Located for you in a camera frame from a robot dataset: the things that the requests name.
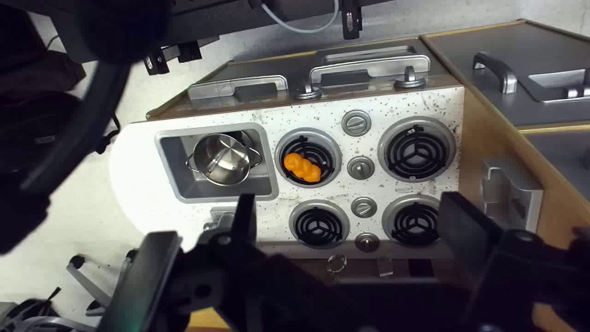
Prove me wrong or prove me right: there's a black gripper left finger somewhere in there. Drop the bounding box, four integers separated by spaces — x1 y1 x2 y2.
98 193 347 332

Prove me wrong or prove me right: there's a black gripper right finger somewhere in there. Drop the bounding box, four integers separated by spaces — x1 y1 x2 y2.
439 189 590 332

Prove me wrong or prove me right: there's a yellow twisted toy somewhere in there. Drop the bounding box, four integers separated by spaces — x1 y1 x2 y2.
282 150 323 184

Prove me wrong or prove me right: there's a black coil toy burner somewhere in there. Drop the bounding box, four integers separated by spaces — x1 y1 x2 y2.
273 126 343 187
376 115 459 182
288 198 352 248
382 193 444 246

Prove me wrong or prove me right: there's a grey toy faucet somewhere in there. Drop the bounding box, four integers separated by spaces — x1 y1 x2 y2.
201 206 238 235

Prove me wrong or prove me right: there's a grey toy sink basin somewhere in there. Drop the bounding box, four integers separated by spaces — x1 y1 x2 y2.
155 121 280 202

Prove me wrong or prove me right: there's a grey round stove knob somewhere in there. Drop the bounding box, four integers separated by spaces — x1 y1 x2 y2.
339 106 374 138
345 152 376 182
354 230 382 254
349 193 380 219

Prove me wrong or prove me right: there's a small steel pot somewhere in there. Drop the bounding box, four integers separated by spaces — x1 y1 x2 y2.
183 130 264 187

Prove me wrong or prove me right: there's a grey oven front knob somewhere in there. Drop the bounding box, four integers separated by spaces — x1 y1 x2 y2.
393 64 428 91
295 80 323 103

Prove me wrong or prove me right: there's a black clamp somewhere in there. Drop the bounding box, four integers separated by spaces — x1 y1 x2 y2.
339 0 363 42

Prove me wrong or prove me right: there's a grey plastic bracket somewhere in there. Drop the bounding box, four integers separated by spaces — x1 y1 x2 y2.
479 160 546 233

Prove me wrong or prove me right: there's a grey metal bracket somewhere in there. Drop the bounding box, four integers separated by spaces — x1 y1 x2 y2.
63 250 140 315

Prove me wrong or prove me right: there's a grey cabinet door handle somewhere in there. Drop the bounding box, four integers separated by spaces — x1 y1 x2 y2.
470 51 520 95

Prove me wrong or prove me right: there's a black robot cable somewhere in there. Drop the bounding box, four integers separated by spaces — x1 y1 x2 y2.
0 0 172 256

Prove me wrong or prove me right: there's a grey oven door handle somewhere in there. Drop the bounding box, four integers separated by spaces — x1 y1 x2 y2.
186 71 290 103
308 53 432 88

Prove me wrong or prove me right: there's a white cable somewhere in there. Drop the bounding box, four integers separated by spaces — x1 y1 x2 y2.
260 0 341 34

